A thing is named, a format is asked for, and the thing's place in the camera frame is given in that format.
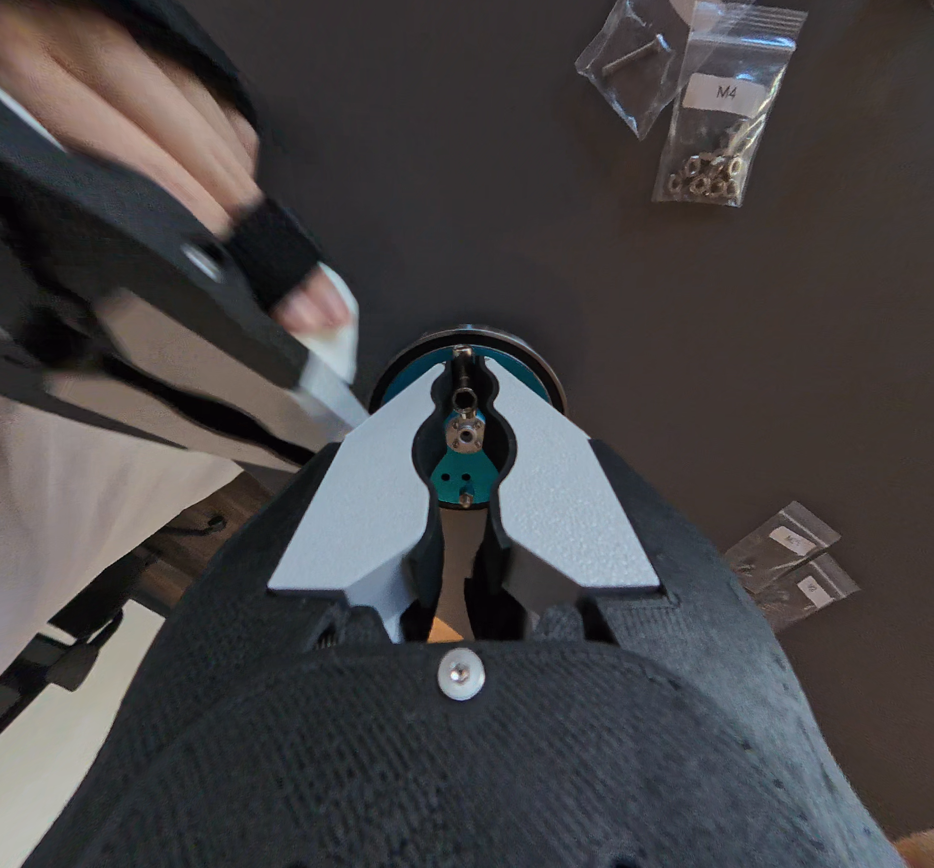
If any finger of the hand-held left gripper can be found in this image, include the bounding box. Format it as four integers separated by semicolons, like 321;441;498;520
95;264;371;447
45;370;316;475

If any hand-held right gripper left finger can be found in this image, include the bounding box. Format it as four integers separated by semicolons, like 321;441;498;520
267;361;448;643

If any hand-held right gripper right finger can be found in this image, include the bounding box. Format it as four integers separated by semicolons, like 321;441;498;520
480;356;663;592

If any blue disc with black rim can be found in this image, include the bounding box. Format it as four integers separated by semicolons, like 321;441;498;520
368;328;570;513

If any metal cross socket wrench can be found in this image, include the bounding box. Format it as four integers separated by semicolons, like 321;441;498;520
447;344;480;422

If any person's left hand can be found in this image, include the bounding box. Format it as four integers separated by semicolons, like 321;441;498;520
0;0;353;334

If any person's white t-shirt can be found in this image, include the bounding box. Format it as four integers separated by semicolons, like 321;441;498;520
0;397;247;673

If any clear plastic parts bag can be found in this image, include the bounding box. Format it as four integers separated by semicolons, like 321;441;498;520
750;553;862;635
650;1;809;210
721;500;843;595
574;0;789;142

